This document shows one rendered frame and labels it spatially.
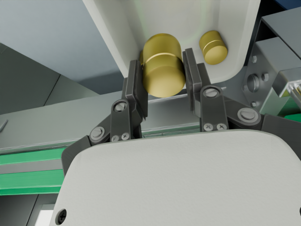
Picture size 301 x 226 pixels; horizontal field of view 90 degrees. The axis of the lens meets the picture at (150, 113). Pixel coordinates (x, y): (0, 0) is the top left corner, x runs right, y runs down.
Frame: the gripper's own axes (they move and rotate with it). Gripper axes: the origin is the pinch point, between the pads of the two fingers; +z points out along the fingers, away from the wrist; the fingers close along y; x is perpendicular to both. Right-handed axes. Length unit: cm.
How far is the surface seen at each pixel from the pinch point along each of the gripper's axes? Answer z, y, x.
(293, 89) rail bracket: 2.6, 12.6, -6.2
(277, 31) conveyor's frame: 13.0, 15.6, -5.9
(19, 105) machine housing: 34, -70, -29
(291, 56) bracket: 7.4, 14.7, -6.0
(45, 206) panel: -5, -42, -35
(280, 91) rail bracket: 3.2, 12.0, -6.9
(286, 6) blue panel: 22.8, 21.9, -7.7
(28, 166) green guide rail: 1.7, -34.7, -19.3
